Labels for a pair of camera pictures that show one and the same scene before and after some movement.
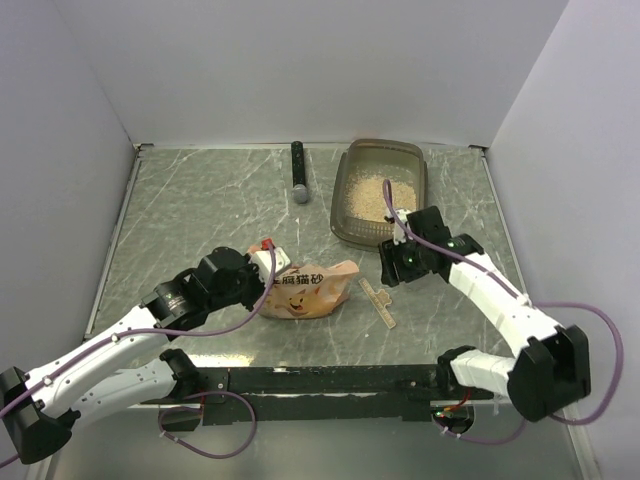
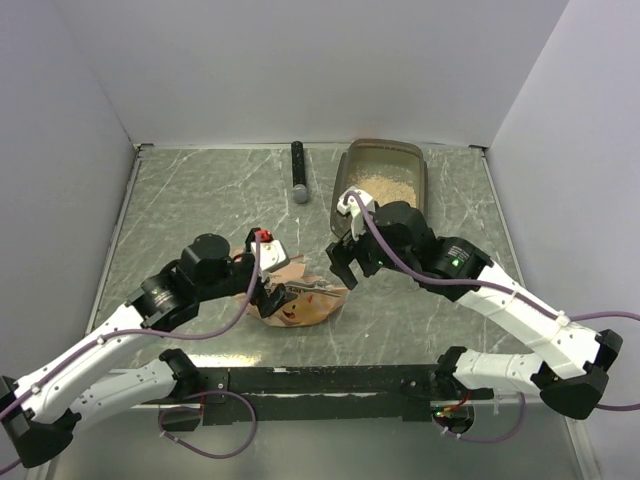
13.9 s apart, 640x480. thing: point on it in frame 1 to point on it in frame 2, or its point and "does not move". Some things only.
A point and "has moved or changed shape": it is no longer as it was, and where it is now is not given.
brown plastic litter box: [388, 158] does not move
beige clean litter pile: [365, 196] does not move
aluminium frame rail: [93, 324] does not move
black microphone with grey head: [299, 191] does not move
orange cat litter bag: [311, 291] has moved or changed shape
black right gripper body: [408, 259] to [369, 251]
